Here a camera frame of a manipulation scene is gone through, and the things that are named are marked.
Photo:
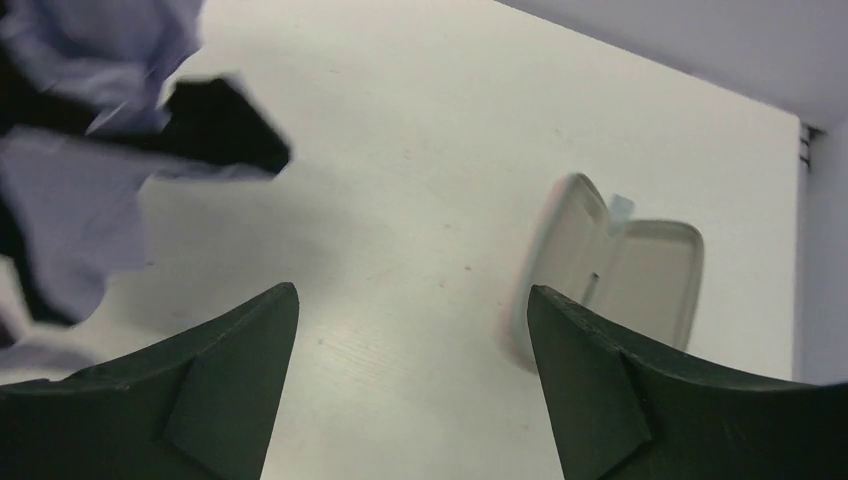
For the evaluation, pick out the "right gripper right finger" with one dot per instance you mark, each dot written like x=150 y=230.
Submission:
x=624 y=406

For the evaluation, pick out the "lilac umbrella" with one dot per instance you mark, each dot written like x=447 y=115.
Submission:
x=91 y=109

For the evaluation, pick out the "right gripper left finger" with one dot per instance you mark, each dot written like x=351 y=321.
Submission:
x=201 y=404

